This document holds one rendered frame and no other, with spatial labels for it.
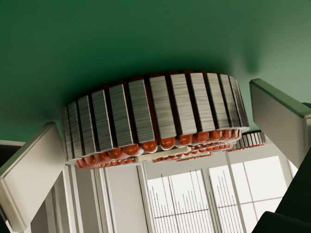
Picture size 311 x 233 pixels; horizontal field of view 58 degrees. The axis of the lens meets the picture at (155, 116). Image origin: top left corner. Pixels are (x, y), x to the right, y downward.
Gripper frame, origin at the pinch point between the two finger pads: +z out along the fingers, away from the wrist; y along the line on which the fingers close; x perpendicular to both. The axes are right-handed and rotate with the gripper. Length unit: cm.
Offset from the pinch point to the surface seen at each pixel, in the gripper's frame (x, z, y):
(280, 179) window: -372, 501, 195
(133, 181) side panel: -25.4, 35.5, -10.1
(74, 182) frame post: -10.6, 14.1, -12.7
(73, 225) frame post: -14.2, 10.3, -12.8
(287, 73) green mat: 1.0, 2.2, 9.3
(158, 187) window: -359, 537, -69
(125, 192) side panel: -23.2, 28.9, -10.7
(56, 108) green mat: 2.7, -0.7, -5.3
